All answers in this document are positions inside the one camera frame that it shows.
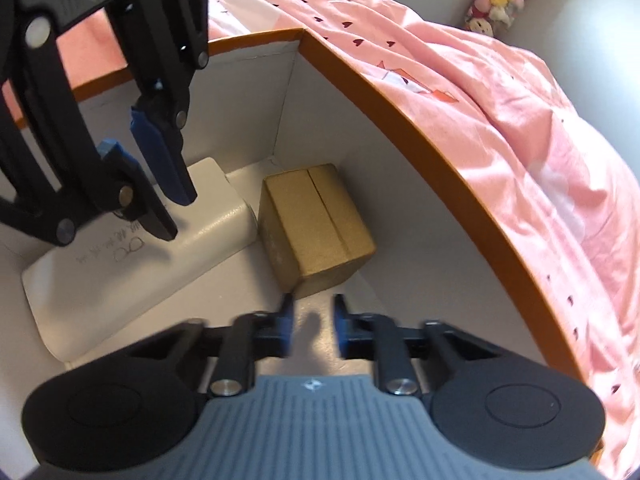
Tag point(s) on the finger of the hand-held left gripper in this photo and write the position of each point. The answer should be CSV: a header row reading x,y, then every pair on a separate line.
x,y
150,145
114,151

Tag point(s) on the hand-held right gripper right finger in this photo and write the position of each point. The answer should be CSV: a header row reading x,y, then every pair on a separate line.
x,y
341,330

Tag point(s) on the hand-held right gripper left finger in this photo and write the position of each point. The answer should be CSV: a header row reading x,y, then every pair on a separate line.
x,y
286,327

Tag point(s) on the white glasses case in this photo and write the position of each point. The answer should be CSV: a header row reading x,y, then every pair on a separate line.
x,y
200,220

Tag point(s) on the small gold box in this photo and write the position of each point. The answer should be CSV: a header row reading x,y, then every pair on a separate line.
x,y
320,230

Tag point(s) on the orange cardboard box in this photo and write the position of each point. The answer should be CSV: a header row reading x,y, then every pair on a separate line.
x,y
400,240

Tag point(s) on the pink printed duvet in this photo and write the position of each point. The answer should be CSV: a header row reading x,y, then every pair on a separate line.
x,y
500,135

